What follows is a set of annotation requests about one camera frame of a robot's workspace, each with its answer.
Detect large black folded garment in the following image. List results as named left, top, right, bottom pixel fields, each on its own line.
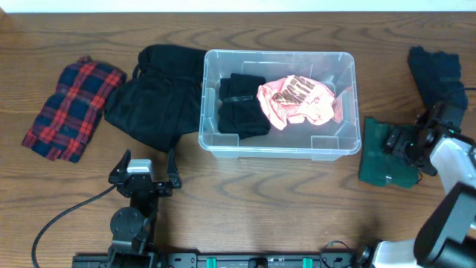
left=104, top=45, right=206, bottom=153

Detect green taped garment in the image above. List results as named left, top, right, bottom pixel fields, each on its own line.
left=358, top=117, right=420, bottom=188

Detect clear plastic storage bin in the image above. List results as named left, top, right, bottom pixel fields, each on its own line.
left=198, top=49, right=361, bottom=161

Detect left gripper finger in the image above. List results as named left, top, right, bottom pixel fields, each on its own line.
left=110, top=149, right=131, bottom=179
left=167, top=148, right=180, bottom=182

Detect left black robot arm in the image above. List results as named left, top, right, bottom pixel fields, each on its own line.
left=107, top=149, right=182, bottom=268

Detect pink printed t-shirt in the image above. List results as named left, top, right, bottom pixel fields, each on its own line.
left=257, top=75, right=344, bottom=130

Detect left black cable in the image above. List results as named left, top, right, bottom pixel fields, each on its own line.
left=31, top=182, right=119, bottom=268

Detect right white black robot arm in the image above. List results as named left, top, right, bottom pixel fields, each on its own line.
left=353, top=101, right=475, bottom=267

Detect red navy plaid shirt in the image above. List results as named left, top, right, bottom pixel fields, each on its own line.
left=22, top=56, right=126, bottom=163

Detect dark navy folded garment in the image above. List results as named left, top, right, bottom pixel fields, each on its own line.
left=408, top=46, right=469, bottom=110

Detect black taped garment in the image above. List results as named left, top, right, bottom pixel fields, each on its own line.
left=218, top=73, right=271, bottom=139

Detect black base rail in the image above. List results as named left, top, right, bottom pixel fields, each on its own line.
left=71, top=252, right=353, bottom=268

